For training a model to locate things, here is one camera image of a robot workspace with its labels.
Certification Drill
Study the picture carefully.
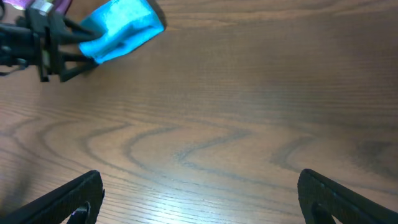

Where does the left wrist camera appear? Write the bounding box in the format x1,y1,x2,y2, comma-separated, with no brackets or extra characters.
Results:
29,0,54,16

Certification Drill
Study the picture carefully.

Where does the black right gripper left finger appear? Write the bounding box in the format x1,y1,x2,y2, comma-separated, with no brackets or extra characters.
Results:
1,170,105,224

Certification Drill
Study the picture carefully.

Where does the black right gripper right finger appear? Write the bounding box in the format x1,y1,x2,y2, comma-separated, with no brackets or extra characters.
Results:
297,169,397,224

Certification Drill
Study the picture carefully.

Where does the folded purple cloth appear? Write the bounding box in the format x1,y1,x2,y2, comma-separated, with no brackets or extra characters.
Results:
4,0,72,14

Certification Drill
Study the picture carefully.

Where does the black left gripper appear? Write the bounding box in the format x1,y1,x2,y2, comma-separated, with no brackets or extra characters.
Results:
1,7,102,82

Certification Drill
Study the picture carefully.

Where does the blue microfiber cloth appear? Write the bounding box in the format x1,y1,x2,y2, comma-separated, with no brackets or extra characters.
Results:
79,0,165,64

